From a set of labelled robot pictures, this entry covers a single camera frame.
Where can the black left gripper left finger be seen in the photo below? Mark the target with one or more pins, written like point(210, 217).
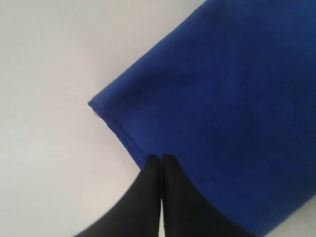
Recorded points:
point(137, 213)

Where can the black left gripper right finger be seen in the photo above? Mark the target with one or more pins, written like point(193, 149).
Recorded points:
point(186, 212)

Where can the blue towel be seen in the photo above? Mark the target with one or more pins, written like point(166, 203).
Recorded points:
point(232, 93)

